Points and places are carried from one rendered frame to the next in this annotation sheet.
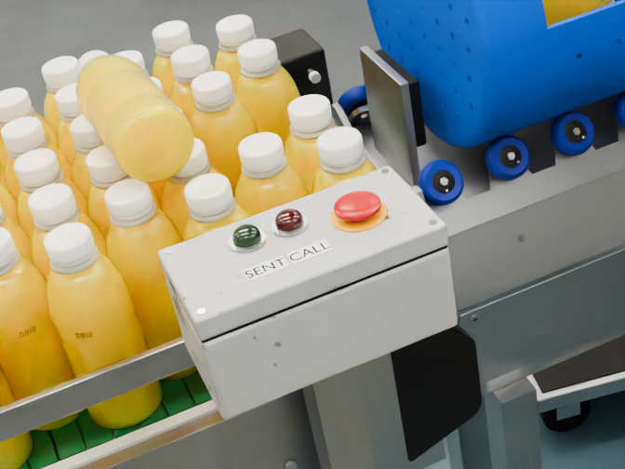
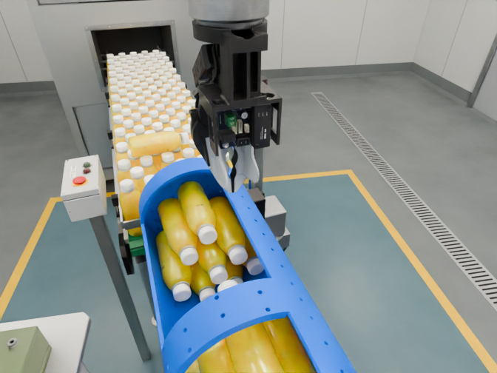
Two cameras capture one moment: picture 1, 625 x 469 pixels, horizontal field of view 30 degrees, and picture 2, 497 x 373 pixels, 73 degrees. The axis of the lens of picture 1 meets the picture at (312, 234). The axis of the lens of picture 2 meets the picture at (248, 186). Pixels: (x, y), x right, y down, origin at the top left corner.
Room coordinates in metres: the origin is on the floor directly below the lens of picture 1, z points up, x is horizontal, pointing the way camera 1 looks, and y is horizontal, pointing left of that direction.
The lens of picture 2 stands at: (1.15, -0.87, 1.67)
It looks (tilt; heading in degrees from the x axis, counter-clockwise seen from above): 36 degrees down; 85
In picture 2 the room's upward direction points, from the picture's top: straight up
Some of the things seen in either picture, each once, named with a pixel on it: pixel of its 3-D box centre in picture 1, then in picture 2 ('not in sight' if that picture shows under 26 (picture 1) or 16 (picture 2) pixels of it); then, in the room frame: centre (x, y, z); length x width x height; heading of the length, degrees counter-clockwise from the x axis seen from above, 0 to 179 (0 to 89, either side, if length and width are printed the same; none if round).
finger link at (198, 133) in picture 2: not in sight; (211, 130); (1.14, -0.51, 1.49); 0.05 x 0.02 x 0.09; 15
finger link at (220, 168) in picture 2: not in sight; (223, 172); (1.15, -0.53, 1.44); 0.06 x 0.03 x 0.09; 105
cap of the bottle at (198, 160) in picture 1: (184, 156); (146, 160); (0.89, 0.10, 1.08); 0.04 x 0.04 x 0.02
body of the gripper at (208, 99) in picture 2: not in sight; (234, 86); (1.17, -0.53, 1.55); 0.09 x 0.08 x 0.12; 105
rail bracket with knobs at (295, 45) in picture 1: (294, 86); (250, 207); (1.23, -0.01, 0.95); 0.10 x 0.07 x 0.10; 16
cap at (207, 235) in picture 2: not in sight; (208, 234); (1.11, -0.34, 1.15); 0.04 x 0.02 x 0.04; 16
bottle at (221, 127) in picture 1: (232, 169); not in sight; (1.01, 0.07, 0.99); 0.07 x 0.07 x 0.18
